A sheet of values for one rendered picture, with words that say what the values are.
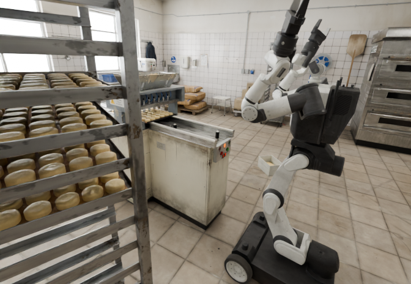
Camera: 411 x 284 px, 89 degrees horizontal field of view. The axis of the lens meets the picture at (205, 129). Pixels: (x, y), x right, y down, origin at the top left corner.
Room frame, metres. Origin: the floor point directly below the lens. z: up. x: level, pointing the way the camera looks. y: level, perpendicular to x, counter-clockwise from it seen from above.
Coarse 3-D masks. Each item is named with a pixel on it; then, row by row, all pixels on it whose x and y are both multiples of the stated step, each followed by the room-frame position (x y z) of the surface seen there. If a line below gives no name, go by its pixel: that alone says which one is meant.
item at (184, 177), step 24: (168, 144) 1.69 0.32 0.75; (192, 144) 1.54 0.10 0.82; (168, 168) 1.69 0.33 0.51; (192, 168) 1.54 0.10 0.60; (216, 168) 1.54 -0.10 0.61; (168, 192) 1.70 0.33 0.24; (192, 192) 1.54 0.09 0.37; (216, 192) 1.56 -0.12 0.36; (192, 216) 1.54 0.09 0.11; (216, 216) 1.64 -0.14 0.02
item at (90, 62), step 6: (78, 6) 0.80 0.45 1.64; (78, 12) 0.81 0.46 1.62; (84, 12) 0.81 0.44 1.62; (84, 30) 0.81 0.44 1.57; (90, 30) 0.82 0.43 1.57; (84, 36) 0.81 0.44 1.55; (90, 36) 0.82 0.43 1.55; (90, 60) 0.81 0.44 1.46; (90, 66) 0.81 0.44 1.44; (114, 216) 0.82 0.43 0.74; (114, 234) 0.81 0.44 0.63; (114, 246) 0.81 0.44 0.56; (120, 258) 0.82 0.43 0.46
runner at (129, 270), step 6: (132, 264) 0.48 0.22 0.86; (138, 264) 0.47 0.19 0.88; (120, 270) 0.46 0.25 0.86; (126, 270) 0.45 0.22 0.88; (132, 270) 0.46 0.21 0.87; (114, 276) 0.43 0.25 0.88; (120, 276) 0.44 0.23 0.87; (126, 276) 0.45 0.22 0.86; (102, 282) 0.41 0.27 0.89; (108, 282) 0.42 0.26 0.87; (114, 282) 0.42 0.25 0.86
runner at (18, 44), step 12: (0, 36) 0.36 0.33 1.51; (12, 36) 0.37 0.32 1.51; (24, 36) 0.38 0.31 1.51; (36, 36) 0.39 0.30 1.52; (0, 48) 0.36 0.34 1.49; (12, 48) 0.37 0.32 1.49; (24, 48) 0.38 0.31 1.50; (36, 48) 0.39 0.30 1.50; (48, 48) 0.40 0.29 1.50; (60, 48) 0.41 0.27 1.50; (72, 48) 0.42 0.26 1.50; (84, 48) 0.43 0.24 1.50; (96, 48) 0.44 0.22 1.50; (108, 48) 0.46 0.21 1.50
